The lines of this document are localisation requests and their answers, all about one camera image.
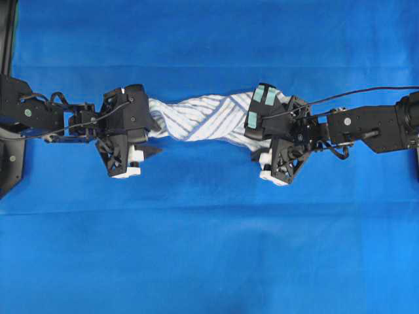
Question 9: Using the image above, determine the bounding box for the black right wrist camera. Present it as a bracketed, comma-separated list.
[244, 83, 291, 141]

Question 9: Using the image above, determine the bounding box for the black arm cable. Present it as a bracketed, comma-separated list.
[0, 99, 132, 141]
[268, 85, 419, 120]

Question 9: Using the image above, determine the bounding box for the blue table cloth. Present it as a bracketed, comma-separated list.
[1, 1, 418, 313]

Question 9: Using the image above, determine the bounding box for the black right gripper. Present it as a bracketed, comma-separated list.
[252, 96, 324, 185]

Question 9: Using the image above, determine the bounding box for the white blue-striped towel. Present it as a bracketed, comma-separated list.
[149, 92, 270, 152]

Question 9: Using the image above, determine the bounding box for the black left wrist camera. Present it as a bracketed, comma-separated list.
[99, 84, 161, 143]

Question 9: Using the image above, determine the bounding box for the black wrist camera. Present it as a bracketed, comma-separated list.
[244, 83, 291, 141]
[99, 84, 161, 143]

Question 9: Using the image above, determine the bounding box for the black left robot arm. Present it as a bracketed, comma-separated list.
[1, 75, 161, 179]

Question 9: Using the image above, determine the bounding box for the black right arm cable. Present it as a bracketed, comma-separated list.
[268, 85, 419, 120]

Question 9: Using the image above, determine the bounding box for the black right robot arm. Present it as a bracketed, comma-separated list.
[244, 93, 418, 185]

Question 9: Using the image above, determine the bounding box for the black aluminium table frame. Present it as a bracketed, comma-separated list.
[0, 0, 18, 75]

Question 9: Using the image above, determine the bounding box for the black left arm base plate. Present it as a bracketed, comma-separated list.
[1, 141, 26, 198]

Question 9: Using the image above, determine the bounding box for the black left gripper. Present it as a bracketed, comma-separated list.
[94, 91, 164, 180]

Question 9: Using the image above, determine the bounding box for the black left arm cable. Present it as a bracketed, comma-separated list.
[0, 99, 132, 141]

